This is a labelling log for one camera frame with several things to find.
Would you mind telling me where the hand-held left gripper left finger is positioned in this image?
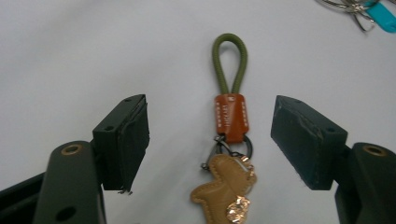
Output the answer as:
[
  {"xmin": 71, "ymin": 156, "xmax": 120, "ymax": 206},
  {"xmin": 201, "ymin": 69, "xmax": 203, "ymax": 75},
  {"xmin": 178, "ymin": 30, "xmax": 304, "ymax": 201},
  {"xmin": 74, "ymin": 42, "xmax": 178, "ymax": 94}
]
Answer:
[{"xmin": 32, "ymin": 93, "xmax": 150, "ymax": 224}]

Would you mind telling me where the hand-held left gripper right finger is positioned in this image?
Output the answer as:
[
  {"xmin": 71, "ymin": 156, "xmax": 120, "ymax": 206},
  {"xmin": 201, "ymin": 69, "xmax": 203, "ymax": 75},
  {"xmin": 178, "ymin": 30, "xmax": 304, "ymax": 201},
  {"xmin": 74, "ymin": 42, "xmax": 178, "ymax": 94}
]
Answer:
[{"xmin": 270, "ymin": 94, "xmax": 396, "ymax": 224}]

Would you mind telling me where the green loop tan charm keychain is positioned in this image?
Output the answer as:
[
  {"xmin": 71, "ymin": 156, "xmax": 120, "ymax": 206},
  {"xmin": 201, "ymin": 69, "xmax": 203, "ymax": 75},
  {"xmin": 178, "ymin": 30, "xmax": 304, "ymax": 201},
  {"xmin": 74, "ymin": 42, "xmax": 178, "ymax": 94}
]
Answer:
[{"xmin": 190, "ymin": 33, "xmax": 258, "ymax": 224}]

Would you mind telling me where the blue tag keyring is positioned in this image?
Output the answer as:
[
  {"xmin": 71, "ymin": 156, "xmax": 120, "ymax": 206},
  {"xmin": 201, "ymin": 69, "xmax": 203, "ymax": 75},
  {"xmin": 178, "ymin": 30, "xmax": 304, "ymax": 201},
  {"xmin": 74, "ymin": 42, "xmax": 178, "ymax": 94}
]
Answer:
[{"xmin": 316, "ymin": 0, "xmax": 396, "ymax": 34}]

